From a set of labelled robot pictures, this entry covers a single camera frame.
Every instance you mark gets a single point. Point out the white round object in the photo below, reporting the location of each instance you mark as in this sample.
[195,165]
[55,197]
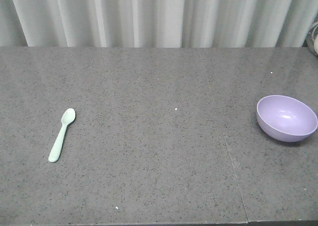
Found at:
[312,38]

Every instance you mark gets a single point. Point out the purple plastic bowl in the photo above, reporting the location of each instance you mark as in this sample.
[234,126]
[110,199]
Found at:
[286,119]

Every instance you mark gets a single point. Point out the mint green plastic spoon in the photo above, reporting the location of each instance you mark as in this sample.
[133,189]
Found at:
[67,118]

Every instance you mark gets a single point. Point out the white pleated curtain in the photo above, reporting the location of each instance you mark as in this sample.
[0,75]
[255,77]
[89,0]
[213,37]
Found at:
[156,23]

